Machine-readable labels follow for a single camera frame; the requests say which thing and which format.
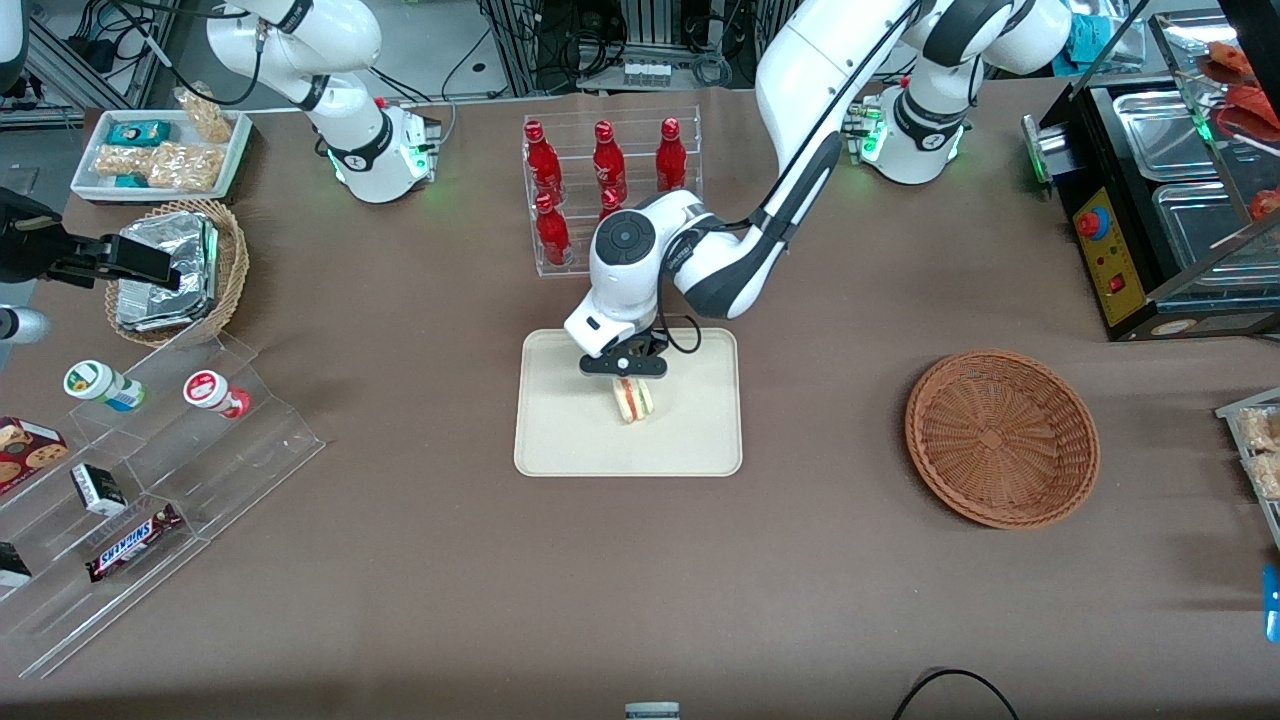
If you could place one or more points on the clear bag of puffed snacks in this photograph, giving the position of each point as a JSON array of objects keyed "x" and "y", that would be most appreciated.
[
  {"x": 208, "y": 118},
  {"x": 120, "y": 161},
  {"x": 186, "y": 167}
]

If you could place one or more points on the black food warmer cabinet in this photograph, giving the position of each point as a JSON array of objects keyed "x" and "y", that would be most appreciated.
[{"x": 1090, "y": 160}]

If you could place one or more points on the black snack box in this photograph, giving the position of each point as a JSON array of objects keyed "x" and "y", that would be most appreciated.
[{"x": 12, "y": 566}]

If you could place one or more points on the large brown wicker basket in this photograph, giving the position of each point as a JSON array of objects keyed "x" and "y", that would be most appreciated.
[{"x": 1000, "y": 440}]

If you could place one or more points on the steel warmer pan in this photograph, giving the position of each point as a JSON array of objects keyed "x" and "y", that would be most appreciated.
[
  {"x": 1200, "y": 225},
  {"x": 1160, "y": 130}
]

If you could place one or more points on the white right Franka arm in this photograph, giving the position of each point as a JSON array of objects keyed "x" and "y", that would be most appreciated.
[{"x": 360, "y": 150}]

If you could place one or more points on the small tan wicker basket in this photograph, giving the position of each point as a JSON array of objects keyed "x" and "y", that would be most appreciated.
[{"x": 232, "y": 270}]

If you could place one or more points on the green cap yogurt bottle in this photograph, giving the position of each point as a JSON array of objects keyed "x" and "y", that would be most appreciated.
[{"x": 100, "y": 385}]

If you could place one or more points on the aluminium frame rack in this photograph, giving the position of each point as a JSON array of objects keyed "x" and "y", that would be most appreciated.
[{"x": 640, "y": 25}]

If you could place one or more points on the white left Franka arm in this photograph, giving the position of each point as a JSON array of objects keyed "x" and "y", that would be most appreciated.
[{"x": 800, "y": 80}]

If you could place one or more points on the foil wrapped package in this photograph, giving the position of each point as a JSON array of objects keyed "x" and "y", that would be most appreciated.
[
  {"x": 150, "y": 310},
  {"x": 185, "y": 240}
]

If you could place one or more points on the blue plastic object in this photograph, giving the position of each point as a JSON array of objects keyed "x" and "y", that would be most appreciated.
[{"x": 1273, "y": 605}]

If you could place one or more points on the red cookie box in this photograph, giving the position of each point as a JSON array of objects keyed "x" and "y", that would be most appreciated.
[{"x": 25, "y": 455}]

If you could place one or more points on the clear bag of fried snacks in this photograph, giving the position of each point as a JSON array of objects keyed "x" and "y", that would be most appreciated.
[
  {"x": 1262, "y": 428},
  {"x": 1266, "y": 476}
]

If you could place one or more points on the teal cloth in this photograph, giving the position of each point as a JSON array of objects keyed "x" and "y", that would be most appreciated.
[{"x": 1105, "y": 40}]

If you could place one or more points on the red round knob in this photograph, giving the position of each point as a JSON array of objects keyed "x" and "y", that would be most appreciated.
[{"x": 1093, "y": 222}]

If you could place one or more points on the orange fried food piece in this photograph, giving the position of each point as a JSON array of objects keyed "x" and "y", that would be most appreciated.
[{"x": 1225, "y": 60}]

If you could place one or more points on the triangle sandwich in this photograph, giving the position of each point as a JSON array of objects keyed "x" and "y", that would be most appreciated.
[{"x": 632, "y": 405}]

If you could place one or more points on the grey device at table edge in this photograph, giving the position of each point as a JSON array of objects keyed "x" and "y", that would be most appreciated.
[{"x": 652, "y": 712}]

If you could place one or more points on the clear acrylic bottle rack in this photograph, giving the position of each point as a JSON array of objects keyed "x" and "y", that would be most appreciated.
[{"x": 575, "y": 270}]

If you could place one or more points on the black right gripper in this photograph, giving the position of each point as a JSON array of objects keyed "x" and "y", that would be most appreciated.
[{"x": 28, "y": 243}]

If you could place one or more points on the small black white carton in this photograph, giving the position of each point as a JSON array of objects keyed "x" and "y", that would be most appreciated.
[{"x": 97, "y": 490}]

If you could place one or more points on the cream plastic serving tray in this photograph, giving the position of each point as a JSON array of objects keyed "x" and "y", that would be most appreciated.
[{"x": 560, "y": 420}]

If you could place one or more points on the small teal snack packet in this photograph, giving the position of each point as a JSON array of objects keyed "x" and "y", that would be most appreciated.
[{"x": 130, "y": 181}]

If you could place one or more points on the clear acrylic stepped display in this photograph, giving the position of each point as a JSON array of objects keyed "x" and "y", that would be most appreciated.
[{"x": 240, "y": 470}]

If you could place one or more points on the red cola bottle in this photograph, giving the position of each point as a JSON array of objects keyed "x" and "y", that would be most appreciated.
[
  {"x": 671, "y": 160},
  {"x": 543, "y": 165},
  {"x": 608, "y": 162},
  {"x": 607, "y": 203},
  {"x": 552, "y": 235}
]

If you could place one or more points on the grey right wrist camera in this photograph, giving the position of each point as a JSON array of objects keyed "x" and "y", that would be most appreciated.
[{"x": 22, "y": 325}]

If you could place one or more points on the Snickers chocolate bar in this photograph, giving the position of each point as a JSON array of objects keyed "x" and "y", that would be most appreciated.
[{"x": 132, "y": 543}]

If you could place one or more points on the red cap yogurt bottle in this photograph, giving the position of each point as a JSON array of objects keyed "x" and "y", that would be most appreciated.
[{"x": 212, "y": 392}]

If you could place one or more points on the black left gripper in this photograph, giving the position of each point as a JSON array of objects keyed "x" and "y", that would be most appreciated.
[{"x": 648, "y": 349}]

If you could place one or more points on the white rectangular snack tray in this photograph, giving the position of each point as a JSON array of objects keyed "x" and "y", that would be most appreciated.
[{"x": 90, "y": 183}]

